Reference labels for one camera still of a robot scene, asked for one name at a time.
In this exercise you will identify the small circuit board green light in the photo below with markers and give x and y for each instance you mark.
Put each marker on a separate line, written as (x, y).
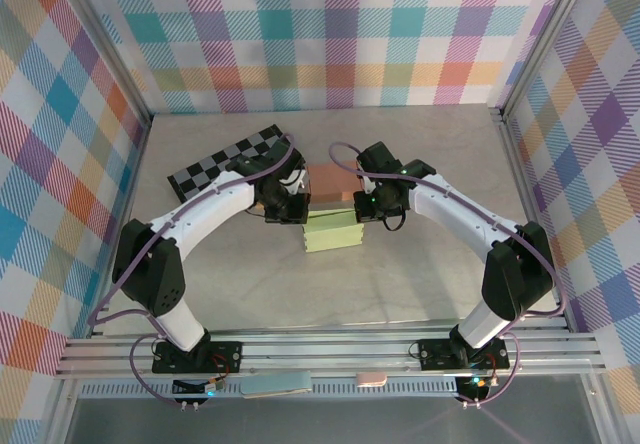
(475, 383)
(210, 390)

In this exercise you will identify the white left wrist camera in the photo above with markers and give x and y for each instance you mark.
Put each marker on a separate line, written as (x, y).
(292, 179)

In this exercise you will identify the aluminium frame post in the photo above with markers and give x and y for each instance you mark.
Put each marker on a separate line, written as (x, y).
(110, 46)
(545, 39)

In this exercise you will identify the green paper box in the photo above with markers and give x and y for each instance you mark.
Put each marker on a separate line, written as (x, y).
(335, 236)

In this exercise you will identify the pink flat pad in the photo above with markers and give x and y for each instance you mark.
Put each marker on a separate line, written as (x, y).
(371, 379)

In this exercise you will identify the blue-grey flat pad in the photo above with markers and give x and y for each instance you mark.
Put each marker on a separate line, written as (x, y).
(275, 384)

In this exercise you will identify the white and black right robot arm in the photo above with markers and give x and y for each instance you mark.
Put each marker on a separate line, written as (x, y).
(450, 204)

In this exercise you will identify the aluminium table edge rail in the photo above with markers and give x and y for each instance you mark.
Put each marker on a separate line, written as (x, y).
(516, 164)
(140, 149)

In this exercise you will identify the orange paper box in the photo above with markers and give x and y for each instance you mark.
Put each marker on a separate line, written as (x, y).
(332, 184)

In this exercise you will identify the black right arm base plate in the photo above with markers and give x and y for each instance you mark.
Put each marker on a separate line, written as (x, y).
(435, 354)

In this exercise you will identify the aluminium mounting rail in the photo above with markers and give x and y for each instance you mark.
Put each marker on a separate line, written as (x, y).
(325, 351)

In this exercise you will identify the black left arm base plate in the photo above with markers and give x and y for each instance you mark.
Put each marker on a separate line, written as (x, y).
(225, 356)

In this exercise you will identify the black folding chessboard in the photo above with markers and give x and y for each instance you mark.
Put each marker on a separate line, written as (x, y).
(210, 171)

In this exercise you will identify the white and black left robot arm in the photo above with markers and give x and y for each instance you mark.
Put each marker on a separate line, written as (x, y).
(210, 209)

